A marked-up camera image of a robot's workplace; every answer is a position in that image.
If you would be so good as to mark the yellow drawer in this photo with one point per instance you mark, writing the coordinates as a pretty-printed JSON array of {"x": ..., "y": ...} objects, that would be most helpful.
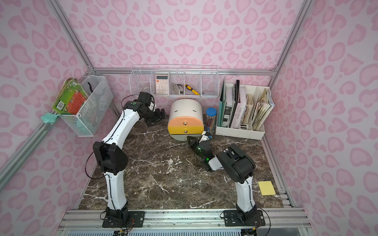
[{"x": 185, "y": 130}]

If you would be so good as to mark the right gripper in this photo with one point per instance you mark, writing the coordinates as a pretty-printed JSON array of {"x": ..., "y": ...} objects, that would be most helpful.
[{"x": 195, "y": 143}]

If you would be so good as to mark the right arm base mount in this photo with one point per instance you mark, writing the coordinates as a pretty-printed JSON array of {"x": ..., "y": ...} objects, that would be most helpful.
[{"x": 233, "y": 218}]

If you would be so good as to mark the grey stapler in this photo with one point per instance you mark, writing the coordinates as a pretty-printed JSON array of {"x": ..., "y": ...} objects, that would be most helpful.
[{"x": 178, "y": 89}]

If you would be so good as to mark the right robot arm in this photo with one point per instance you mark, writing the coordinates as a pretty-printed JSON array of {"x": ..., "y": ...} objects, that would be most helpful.
[{"x": 240, "y": 168}]

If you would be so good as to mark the pink calculator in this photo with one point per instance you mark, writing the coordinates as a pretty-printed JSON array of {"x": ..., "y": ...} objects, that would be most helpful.
[{"x": 162, "y": 84}]

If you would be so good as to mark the white mesh side basket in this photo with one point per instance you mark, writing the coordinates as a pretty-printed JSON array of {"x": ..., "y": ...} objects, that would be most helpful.
[{"x": 87, "y": 121}]

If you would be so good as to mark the orange top drawer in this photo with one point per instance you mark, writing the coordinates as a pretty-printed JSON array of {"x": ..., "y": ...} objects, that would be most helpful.
[{"x": 185, "y": 121}]

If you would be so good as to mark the black book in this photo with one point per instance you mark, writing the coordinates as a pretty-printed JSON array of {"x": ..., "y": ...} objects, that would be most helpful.
[{"x": 235, "y": 101}]

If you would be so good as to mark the mint green wall hook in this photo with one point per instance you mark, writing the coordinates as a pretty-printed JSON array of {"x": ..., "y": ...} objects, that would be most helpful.
[{"x": 50, "y": 118}]

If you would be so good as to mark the grey bottom drawer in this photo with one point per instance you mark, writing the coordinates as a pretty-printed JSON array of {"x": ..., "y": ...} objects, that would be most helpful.
[{"x": 184, "y": 137}]

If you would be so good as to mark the blue lid pencil jar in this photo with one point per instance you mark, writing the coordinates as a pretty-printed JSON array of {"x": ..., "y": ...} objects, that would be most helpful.
[{"x": 211, "y": 114}]

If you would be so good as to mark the white wire wall shelf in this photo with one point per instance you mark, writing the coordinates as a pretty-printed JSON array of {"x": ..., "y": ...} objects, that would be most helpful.
[{"x": 175, "y": 82}]

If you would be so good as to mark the aluminium front rail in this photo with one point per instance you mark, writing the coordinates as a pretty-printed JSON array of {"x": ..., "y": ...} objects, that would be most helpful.
[{"x": 193, "y": 222}]

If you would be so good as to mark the green folder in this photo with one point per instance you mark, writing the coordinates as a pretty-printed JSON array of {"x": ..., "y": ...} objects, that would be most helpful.
[{"x": 221, "y": 102}]

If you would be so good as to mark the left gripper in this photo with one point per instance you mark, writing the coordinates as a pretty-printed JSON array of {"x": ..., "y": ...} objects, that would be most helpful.
[{"x": 157, "y": 115}]

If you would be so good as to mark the beige paper stack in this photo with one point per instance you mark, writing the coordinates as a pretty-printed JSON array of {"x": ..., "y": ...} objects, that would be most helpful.
[{"x": 263, "y": 108}]

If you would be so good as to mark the yellow sticky note pad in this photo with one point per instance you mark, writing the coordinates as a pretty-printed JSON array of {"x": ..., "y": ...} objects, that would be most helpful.
[{"x": 266, "y": 188}]

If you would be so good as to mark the white round drawer cabinet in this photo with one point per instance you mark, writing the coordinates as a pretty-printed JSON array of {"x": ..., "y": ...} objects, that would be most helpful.
[{"x": 186, "y": 108}]

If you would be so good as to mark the pink white book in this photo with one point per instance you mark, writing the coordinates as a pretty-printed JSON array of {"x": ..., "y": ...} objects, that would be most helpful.
[{"x": 241, "y": 106}]

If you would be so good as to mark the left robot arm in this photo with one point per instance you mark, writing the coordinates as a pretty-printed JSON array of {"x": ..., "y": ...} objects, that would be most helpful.
[{"x": 112, "y": 160}]

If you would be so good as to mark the yellow utility knife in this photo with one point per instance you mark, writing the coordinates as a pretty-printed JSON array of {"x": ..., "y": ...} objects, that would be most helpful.
[{"x": 192, "y": 90}]

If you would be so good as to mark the green red booklet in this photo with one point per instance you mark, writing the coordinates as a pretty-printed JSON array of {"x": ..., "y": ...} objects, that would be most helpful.
[{"x": 71, "y": 98}]

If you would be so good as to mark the white file organizer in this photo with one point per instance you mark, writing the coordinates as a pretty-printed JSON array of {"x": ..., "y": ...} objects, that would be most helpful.
[{"x": 253, "y": 95}]

